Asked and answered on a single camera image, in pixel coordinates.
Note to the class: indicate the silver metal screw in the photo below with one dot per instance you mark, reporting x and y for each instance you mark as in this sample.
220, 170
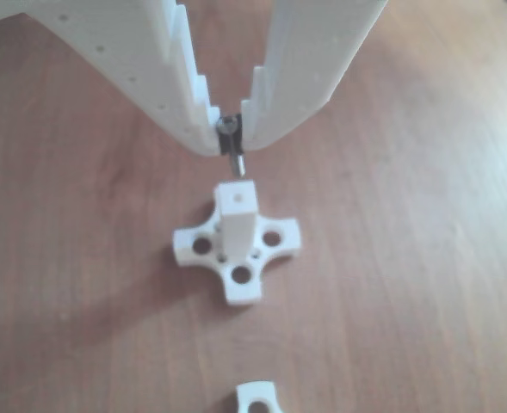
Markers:
238, 165

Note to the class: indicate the white cross-base screw stand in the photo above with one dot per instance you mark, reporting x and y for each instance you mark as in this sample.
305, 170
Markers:
236, 219
246, 396

